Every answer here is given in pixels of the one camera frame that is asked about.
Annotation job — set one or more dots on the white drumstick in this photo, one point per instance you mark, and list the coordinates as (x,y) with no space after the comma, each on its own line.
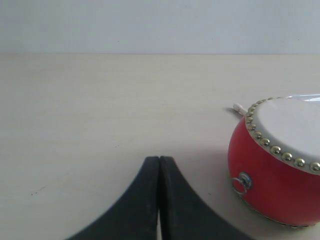
(239,109)

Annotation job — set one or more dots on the red small drum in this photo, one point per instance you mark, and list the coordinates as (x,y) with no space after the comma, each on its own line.
(274,160)

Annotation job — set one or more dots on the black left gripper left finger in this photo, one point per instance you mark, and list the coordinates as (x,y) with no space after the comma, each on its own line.
(134,216)

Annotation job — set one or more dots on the white rectangular plastic tray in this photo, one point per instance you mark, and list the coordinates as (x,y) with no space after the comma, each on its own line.
(315,98)

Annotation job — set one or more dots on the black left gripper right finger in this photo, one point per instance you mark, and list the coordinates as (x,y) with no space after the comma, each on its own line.
(183,214)

